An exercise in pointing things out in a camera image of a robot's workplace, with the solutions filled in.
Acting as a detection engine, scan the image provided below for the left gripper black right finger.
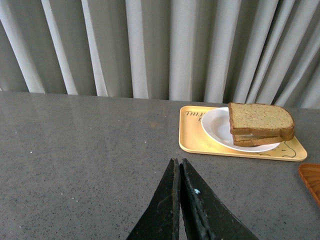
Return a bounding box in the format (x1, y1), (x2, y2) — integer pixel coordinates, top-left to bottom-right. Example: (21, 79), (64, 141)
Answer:
(179, 158), (257, 240)

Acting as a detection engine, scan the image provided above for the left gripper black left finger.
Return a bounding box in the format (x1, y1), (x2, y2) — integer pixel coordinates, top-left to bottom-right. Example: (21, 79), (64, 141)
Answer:
(127, 158), (181, 240)

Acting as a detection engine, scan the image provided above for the white round plate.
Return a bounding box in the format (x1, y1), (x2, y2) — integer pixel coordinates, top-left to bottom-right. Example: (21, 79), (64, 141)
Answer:
(201, 107), (280, 153)

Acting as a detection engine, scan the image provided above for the bread slice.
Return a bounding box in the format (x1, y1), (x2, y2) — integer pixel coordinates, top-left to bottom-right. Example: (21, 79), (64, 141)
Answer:
(232, 131), (295, 147)
(228, 102), (295, 137)

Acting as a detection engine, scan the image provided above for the yellow bear serving tray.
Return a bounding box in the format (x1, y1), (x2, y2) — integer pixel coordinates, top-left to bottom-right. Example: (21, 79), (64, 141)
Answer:
(179, 105), (308, 162)

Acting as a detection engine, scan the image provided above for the brown wooden tray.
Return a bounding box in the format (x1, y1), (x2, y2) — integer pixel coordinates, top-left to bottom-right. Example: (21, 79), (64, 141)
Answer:
(298, 163), (320, 206)

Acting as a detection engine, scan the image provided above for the grey pleated curtain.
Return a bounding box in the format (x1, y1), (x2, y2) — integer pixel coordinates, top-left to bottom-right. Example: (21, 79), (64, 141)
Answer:
(0, 0), (320, 109)

